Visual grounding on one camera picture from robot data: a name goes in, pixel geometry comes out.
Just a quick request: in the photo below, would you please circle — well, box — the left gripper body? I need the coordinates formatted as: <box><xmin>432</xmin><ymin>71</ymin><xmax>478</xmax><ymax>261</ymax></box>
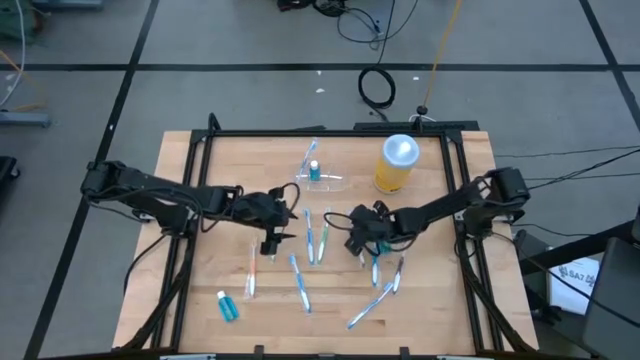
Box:
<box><xmin>232</xmin><ymin>188</ymin><xmax>292</xmax><ymax>236</ymax></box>

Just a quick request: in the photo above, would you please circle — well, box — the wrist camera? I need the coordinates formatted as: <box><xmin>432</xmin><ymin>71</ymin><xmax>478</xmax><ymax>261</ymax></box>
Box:
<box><xmin>259</xmin><ymin>232</ymin><xmax>282</xmax><ymax>256</ymax></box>
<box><xmin>343</xmin><ymin>233</ymin><xmax>365</xmax><ymax>257</ymax></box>

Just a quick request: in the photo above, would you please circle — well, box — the black floor equipment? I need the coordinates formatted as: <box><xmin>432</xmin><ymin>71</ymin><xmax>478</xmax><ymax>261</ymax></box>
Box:
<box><xmin>277</xmin><ymin>0</ymin><xmax>347</xmax><ymax>17</ymax></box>

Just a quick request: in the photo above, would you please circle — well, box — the yellow hanging cable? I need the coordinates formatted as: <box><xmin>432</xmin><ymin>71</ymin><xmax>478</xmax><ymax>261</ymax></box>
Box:
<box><xmin>422</xmin><ymin>0</ymin><xmax>464</xmax><ymax>109</ymax></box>

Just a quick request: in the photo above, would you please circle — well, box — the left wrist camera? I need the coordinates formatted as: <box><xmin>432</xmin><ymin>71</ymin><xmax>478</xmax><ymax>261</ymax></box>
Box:
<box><xmin>259</xmin><ymin>232</ymin><xmax>282</xmax><ymax>256</ymax></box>

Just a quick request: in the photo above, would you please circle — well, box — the black case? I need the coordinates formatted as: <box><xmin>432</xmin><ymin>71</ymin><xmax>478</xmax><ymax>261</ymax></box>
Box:
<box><xmin>581</xmin><ymin>237</ymin><xmax>640</xmax><ymax>360</ymax></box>

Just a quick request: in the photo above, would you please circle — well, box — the clear plastic toothbrush holder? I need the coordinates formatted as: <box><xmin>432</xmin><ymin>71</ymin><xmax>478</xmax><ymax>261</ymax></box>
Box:
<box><xmin>293</xmin><ymin>167</ymin><xmax>347</xmax><ymax>194</ymax></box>

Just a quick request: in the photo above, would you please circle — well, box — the white printed paper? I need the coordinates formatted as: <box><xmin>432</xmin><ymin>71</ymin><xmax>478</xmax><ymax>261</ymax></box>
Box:
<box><xmin>547</xmin><ymin>257</ymin><xmax>601</xmax><ymax>316</ymax></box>

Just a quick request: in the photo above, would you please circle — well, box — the coiled black cable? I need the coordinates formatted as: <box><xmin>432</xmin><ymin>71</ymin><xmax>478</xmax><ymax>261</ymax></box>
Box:
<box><xmin>357</xmin><ymin>0</ymin><xmax>397</xmax><ymax>121</ymax></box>

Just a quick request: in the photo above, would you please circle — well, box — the black power strip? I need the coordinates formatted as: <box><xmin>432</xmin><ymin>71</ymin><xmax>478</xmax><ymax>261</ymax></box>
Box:
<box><xmin>352</xmin><ymin>119</ymin><xmax>480</xmax><ymax>133</ymax></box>

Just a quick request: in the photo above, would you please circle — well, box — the dark purple toothbrush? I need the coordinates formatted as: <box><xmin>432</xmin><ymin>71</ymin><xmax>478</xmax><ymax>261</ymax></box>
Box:
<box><xmin>391</xmin><ymin>251</ymin><xmax>407</xmax><ymax>295</ymax></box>

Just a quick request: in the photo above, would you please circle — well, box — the grey stand foot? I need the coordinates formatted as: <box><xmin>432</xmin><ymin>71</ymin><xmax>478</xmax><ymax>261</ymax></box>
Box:
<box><xmin>0</xmin><ymin>110</ymin><xmax>52</xmax><ymax>129</ymax></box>

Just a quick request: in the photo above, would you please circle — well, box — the black metal beam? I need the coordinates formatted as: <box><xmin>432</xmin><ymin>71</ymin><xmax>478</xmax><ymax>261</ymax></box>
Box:
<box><xmin>519</xmin><ymin>219</ymin><xmax>640</xmax><ymax>276</ymax></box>

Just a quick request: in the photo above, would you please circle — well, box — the green white toothbrush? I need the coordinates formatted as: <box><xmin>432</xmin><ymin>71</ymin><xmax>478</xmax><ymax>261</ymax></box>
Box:
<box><xmin>316</xmin><ymin>206</ymin><xmax>332</xmax><ymax>266</ymax></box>

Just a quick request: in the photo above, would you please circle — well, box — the black aluminium table frame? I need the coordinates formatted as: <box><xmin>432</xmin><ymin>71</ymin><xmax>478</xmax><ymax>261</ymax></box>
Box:
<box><xmin>119</xmin><ymin>112</ymin><xmax>539</xmax><ymax>360</ymax></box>

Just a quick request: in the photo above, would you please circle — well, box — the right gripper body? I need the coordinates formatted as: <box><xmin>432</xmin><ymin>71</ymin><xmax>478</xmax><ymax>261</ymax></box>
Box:
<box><xmin>346</xmin><ymin>200</ymin><xmax>401</xmax><ymax>242</ymax></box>

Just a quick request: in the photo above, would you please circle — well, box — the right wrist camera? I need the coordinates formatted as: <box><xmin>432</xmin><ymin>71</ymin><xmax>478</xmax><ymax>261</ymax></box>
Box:
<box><xmin>343</xmin><ymin>233</ymin><xmax>365</xmax><ymax>257</ymax></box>

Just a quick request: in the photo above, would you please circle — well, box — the yellow-label wipes canister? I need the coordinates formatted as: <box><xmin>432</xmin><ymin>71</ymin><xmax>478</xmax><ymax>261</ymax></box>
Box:
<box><xmin>373</xmin><ymin>133</ymin><xmax>421</xmax><ymax>195</ymax></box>

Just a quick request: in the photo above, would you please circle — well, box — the orange white toothbrush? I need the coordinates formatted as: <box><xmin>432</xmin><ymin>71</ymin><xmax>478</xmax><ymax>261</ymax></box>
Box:
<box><xmin>243</xmin><ymin>241</ymin><xmax>259</xmax><ymax>301</ymax></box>

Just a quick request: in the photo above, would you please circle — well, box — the green crate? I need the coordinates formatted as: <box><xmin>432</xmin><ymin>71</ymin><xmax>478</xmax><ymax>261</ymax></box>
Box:
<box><xmin>0</xmin><ymin>0</ymin><xmax>40</xmax><ymax>44</ymax></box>

